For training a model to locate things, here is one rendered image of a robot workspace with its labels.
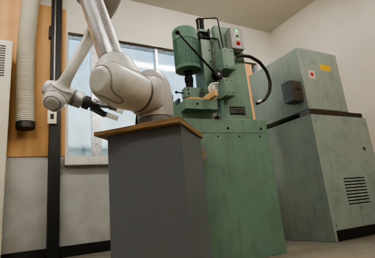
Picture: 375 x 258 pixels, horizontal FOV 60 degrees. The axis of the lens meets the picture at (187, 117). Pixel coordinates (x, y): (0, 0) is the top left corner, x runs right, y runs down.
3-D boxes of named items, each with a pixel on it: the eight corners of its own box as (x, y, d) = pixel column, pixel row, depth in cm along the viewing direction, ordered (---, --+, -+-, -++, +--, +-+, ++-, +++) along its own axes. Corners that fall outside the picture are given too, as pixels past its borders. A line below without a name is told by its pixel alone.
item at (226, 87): (219, 99, 213) (216, 82, 216) (228, 100, 216) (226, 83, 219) (226, 95, 205) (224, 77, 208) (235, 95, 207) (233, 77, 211)
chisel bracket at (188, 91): (182, 102, 218) (181, 90, 220) (201, 103, 224) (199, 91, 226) (186, 98, 212) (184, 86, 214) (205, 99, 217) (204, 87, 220)
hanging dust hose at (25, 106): (11, 131, 282) (19, -9, 320) (34, 132, 290) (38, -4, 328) (12, 126, 268) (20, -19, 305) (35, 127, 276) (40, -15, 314)
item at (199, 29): (195, 42, 237) (192, 22, 242) (205, 43, 240) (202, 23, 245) (200, 37, 230) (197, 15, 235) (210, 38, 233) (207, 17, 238)
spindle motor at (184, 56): (171, 75, 227) (168, 36, 235) (194, 77, 234) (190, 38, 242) (181, 65, 212) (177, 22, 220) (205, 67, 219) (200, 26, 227)
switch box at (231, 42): (227, 51, 227) (225, 31, 232) (240, 53, 231) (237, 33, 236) (232, 47, 222) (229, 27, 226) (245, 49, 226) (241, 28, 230)
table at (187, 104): (140, 133, 232) (140, 125, 234) (180, 134, 244) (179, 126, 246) (169, 107, 179) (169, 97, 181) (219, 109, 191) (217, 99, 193)
